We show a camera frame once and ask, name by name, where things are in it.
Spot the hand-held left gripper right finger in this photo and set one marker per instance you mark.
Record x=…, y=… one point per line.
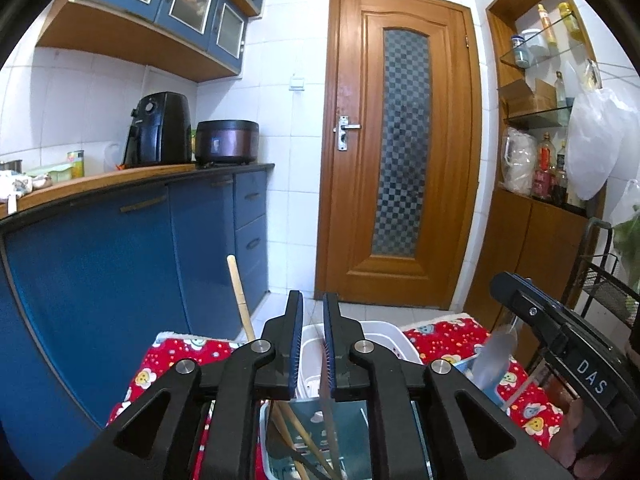
x=329, y=345

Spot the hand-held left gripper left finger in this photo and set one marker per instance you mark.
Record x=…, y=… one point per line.
x=296, y=345

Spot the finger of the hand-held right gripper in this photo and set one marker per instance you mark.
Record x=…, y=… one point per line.
x=525, y=302

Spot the light blue plastic utensil holder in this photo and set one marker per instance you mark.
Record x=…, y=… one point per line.
x=350, y=345

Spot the brown wooden chopstick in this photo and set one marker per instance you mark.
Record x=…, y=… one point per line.
x=310, y=435
x=285, y=440

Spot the person's right hand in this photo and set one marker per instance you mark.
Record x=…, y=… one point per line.
x=575, y=435

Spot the wooden shelf unit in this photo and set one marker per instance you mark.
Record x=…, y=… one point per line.
x=515, y=240

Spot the bamboo chopstick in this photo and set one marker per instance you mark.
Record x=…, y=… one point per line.
x=241, y=300

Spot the metal chopstick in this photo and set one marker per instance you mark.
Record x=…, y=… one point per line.
x=520, y=392

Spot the light blue plastic item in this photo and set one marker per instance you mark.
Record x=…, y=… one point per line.
x=465, y=367

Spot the green leafy vegetable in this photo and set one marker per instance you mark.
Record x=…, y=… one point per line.
x=629, y=240

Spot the dark sauce bottle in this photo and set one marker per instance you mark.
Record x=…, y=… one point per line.
x=561, y=180

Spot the red label bottle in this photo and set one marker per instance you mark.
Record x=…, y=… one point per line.
x=544, y=175

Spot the red floral cloth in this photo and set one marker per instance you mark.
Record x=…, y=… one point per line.
x=165, y=360

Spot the clear bag of food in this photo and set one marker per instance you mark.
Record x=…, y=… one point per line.
x=519, y=162

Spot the wooden door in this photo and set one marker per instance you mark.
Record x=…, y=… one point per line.
x=350, y=185

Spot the white plastic bag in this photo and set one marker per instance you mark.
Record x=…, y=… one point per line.
x=597, y=145

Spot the blue base cabinet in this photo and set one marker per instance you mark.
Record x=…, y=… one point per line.
x=125, y=270

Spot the cardboard box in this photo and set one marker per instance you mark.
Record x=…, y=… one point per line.
x=530, y=96

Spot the clear glass bottle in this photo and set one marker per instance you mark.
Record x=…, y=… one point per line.
x=561, y=91

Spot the dark rice cooker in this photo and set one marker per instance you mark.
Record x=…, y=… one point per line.
x=227, y=141

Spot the glass jar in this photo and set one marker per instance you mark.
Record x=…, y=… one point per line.
x=520, y=52

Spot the black air fryer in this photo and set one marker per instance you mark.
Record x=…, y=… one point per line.
x=160, y=127

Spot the yellow oil bottle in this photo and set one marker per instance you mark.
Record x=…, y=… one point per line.
x=547, y=30

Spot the yellow can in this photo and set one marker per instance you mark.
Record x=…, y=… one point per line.
x=76, y=164

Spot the yellow green bottle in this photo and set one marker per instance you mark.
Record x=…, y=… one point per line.
x=570, y=20

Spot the white wall switch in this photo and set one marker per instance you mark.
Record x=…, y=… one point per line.
x=298, y=82

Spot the blue wall cabinet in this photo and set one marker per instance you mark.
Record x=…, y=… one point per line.
x=150, y=20

